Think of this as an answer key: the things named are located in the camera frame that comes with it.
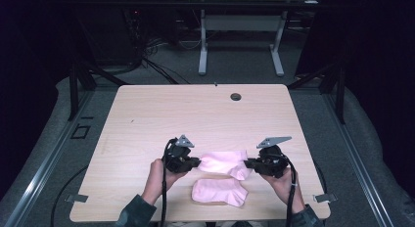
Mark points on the white desk with metal legs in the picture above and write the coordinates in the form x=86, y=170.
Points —
x=241, y=23

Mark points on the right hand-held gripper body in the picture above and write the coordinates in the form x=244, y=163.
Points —
x=272, y=160

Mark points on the pink sock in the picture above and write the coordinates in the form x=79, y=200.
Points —
x=219, y=191
x=223, y=163

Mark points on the black horizontal frame bar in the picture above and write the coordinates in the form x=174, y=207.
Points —
x=163, y=4

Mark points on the aluminium floor rail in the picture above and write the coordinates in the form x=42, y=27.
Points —
x=45, y=161
x=359, y=161

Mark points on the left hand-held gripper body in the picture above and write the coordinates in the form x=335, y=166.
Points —
x=177, y=157

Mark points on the person's left hand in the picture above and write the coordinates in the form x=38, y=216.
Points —
x=156, y=183

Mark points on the black metal frame stand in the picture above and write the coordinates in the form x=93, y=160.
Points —
x=339, y=90
x=74, y=90

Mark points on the grey metal table bracket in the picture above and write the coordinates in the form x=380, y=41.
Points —
x=325, y=197
x=77, y=198

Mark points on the person's right hand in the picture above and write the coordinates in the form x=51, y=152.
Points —
x=284, y=188

